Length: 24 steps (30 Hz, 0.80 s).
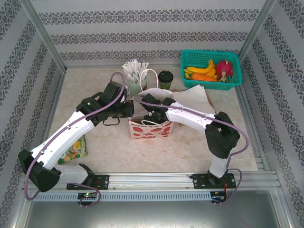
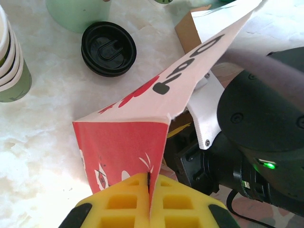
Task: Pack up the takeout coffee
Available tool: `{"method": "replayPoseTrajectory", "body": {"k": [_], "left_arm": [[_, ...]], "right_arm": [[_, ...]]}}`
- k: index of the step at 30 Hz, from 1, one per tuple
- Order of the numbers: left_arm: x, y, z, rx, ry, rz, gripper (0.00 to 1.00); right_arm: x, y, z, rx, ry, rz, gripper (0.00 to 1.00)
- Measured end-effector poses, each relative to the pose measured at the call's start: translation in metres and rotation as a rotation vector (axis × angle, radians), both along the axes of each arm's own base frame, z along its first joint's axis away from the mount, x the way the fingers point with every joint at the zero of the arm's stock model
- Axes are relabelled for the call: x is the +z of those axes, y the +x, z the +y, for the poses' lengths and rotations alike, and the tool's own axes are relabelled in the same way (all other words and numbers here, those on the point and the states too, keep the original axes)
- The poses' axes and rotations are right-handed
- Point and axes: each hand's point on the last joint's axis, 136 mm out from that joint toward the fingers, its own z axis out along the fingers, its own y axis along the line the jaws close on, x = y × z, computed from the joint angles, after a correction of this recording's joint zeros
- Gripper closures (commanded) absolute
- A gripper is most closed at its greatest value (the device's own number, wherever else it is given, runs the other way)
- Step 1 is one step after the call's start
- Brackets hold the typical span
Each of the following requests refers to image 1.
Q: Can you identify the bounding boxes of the aluminium frame post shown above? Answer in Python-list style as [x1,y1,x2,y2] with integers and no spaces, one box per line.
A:
[20,0,67,71]
[238,0,278,59]

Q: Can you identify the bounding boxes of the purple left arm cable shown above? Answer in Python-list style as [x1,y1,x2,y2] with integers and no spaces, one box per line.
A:
[23,72,130,207]

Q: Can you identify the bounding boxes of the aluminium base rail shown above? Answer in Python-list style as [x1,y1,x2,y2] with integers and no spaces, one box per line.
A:
[22,172,278,190]

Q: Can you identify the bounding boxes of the pink dragon fruit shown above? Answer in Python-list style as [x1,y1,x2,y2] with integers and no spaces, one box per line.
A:
[214,59,235,83]

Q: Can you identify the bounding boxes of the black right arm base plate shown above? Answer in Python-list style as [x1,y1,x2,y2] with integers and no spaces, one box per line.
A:
[191,172,237,190]

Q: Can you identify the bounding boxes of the orange carrot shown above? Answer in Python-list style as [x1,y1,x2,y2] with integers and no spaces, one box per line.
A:
[191,73,218,83]

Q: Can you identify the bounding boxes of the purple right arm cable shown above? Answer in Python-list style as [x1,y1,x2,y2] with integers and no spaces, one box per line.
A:
[134,95,250,205]

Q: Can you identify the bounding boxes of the white slotted cable duct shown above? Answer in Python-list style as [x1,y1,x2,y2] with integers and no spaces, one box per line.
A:
[32,191,228,202]

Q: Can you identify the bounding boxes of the white paper bag red print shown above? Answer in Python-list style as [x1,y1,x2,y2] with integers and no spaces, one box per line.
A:
[128,68,174,141]

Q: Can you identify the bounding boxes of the yellow banana bunch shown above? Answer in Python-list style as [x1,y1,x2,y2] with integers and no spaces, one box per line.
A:
[184,59,218,80]

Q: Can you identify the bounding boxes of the pale green mug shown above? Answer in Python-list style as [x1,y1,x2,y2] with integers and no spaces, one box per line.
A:
[128,79,148,98]

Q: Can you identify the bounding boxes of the teal plastic basket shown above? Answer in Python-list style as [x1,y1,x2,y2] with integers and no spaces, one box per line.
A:
[180,49,243,91]

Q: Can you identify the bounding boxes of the thin black left camera cable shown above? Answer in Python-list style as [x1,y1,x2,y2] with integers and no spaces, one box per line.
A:
[102,117,119,126]

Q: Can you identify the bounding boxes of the green yellow snack bag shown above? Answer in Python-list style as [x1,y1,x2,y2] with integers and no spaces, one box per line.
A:
[58,135,89,166]

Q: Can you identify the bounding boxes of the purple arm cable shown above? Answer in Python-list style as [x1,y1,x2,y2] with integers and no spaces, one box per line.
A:
[23,72,130,207]
[134,95,250,205]

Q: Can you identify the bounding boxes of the aluminium frame bar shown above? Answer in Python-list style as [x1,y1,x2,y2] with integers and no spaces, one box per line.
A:
[44,70,66,171]
[237,84,271,171]
[64,62,183,70]

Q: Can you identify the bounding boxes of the black plastic cup lid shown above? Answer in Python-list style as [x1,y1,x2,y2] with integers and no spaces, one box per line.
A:
[158,70,174,83]

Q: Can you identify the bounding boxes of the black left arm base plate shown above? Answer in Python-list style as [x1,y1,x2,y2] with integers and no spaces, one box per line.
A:
[66,174,110,190]

